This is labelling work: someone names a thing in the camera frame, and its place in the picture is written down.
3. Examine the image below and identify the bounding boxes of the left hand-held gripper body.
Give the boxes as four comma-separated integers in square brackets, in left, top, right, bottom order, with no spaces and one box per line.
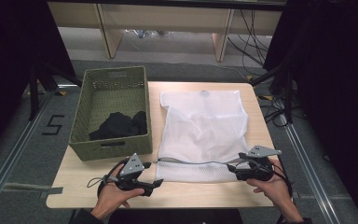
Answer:
[105,152,146,191]

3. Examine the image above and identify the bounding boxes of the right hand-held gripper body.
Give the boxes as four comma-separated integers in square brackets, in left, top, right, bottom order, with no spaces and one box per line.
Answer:
[234,145,283,182]

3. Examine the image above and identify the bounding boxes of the white mesh laundry bag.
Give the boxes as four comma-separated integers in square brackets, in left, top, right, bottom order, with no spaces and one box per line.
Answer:
[155,90,253,184]

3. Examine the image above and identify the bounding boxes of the person's right hand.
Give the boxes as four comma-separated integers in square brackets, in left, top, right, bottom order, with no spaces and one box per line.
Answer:
[245,158,305,223]

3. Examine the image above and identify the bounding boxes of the person's left hand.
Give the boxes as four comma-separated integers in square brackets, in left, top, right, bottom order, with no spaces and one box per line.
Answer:
[89,164,145,221]

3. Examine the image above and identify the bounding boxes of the green woven basket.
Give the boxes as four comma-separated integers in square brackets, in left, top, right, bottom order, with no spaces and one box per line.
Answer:
[68,64,154,162]

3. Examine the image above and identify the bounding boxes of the person's dark clothing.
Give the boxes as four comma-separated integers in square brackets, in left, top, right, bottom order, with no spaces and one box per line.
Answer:
[108,207,243,224]

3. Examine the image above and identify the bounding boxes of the black cloth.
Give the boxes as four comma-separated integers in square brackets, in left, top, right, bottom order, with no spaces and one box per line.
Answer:
[88,110,148,142]

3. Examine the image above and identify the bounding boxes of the person's right dark sleeve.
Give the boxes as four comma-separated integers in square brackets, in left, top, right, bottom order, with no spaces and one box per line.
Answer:
[276,217,313,224]

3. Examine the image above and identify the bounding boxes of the black metal stand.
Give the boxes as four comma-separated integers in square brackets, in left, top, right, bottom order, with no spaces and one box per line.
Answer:
[249,61,295,125]
[27,60,84,122]

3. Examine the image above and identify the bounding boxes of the black tape floor mark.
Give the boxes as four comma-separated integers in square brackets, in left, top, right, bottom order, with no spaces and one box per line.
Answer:
[41,114,66,136]

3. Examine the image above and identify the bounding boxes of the grey tape strip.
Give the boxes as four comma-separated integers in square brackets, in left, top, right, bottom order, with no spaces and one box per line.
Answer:
[0,181,64,196]

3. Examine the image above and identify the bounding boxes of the black curtain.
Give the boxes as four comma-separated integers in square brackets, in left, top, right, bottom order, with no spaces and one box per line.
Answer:
[263,0,358,224]
[0,0,76,163]

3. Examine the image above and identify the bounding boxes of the clear plastic bag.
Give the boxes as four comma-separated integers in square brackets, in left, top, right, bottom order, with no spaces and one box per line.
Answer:
[125,28,170,39]

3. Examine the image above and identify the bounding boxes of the beige wooden desk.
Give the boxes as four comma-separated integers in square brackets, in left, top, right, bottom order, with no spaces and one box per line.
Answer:
[47,1,285,63]

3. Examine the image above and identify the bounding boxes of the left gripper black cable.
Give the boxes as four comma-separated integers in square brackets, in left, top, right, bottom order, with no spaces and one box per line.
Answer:
[86,158,129,199]

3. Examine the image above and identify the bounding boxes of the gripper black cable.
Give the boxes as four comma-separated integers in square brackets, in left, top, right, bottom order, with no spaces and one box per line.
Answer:
[86,158,129,199]
[268,161,295,199]

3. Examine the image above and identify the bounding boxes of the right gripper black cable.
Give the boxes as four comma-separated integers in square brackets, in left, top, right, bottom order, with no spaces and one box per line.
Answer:
[268,161,295,199]

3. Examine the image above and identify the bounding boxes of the black floor cables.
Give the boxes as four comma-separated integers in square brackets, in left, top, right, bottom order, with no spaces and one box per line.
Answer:
[258,92,294,128]

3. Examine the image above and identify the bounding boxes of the aluminium floor rail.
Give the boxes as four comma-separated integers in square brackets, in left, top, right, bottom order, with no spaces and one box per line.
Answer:
[0,83,82,217]
[277,112,343,224]

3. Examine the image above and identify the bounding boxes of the hanging black cable bundle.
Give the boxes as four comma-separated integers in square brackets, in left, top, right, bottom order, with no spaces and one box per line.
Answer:
[227,8,270,68]

